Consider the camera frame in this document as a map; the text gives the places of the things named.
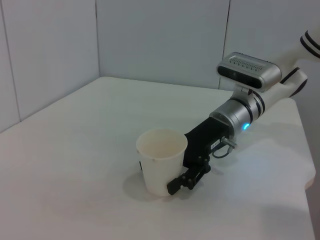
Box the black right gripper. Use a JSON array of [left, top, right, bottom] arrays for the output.
[[138, 116, 233, 197]]

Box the white paper cup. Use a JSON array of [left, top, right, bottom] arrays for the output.
[[135, 128, 189, 197]]

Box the right wrist cable with plug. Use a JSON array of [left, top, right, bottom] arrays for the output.
[[211, 136, 239, 159]]

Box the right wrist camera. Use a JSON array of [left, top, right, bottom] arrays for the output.
[[215, 51, 283, 94]]

